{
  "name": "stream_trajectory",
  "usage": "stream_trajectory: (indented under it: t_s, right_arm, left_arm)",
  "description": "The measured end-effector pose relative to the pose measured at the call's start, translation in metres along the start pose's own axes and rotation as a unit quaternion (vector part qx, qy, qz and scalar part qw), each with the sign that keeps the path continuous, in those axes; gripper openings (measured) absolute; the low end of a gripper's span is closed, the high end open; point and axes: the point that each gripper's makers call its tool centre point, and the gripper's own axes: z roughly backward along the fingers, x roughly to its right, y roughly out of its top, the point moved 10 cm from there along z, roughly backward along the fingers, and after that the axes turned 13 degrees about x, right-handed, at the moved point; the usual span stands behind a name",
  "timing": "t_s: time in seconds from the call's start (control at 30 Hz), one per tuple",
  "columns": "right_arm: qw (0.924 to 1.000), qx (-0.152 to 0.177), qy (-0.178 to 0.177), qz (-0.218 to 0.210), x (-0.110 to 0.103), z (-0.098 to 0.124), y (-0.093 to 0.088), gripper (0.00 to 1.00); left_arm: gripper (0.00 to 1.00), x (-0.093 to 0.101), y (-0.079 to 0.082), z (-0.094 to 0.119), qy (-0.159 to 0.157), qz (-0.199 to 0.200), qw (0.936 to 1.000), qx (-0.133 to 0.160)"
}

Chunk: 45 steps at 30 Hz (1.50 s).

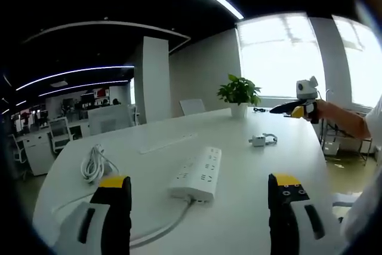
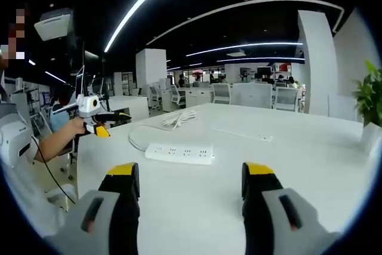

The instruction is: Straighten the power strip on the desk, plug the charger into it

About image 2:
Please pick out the ceiling air conditioner unit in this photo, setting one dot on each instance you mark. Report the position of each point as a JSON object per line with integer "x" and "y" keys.
{"x": 53, "y": 25}

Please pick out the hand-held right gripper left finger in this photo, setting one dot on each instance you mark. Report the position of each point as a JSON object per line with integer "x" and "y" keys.
{"x": 119, "y": 207}

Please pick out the white chest-worn device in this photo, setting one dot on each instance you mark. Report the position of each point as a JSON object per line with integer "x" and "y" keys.
{"x": 13, "y": 138}

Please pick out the white power strip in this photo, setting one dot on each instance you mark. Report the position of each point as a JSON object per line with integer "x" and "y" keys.
{"x": 180, "y": 153}

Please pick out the computer monitor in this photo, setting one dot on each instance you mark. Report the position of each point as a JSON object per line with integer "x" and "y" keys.
{"x": 80, "y": 80}

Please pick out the long ceiling light strip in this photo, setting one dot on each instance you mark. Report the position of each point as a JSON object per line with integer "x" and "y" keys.
{"x": 134, "y": 10}

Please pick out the person's left hand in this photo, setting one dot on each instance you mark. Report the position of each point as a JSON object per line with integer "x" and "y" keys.
{"x": 78, "y": 126}

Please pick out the green potted plant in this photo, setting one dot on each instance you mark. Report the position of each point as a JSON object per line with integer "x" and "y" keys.
{"x": 370, "y": 96}

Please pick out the grey mesh office chair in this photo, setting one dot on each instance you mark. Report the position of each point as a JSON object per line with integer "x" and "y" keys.
{"x": 286, "y": 99}
{"x": 178, "y": 96}
{"x": 221, "y": 93}
{"x": 154, "y": 96}

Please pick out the white desk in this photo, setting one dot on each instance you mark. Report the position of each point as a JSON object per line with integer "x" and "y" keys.
{"x": 209, "y": 183}

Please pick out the white plant pot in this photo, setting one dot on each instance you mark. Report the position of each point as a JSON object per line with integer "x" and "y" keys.
{"x": 371, "y": 137}

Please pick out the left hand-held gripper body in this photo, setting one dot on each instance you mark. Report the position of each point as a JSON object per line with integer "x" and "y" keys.
{"x": 88, "y": 106}

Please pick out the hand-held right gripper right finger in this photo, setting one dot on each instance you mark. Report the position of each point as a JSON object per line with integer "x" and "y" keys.
{"x": 262, "y": 207}

